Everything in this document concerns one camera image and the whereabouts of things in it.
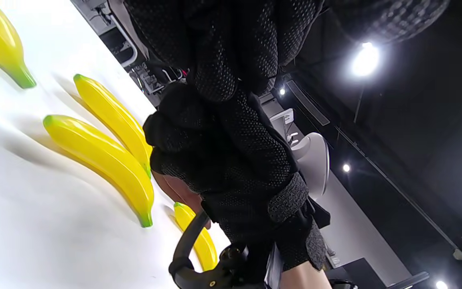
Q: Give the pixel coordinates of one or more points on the person's right forearm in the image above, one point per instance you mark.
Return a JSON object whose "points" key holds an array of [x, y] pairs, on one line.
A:
{"points": [[303, 279]]}

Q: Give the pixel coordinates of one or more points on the person's right hand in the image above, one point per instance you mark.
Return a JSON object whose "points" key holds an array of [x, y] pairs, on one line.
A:
{"points": [[235, 160]]}

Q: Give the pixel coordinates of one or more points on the yellow plastic banana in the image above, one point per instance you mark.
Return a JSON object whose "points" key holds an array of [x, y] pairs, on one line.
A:
{"points": [[2, 44], [203, 241], [102, 156], [114, 116]]}

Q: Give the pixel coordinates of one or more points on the person's left hand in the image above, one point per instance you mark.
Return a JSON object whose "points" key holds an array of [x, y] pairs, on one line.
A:
{"points": [[223, 40]]}

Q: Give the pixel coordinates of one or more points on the long ceiling light strip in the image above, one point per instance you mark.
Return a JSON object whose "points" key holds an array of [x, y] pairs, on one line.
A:
{"points": [[365, 60]]}

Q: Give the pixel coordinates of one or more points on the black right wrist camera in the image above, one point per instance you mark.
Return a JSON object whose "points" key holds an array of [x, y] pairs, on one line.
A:
{"points": [[231, 261]]}

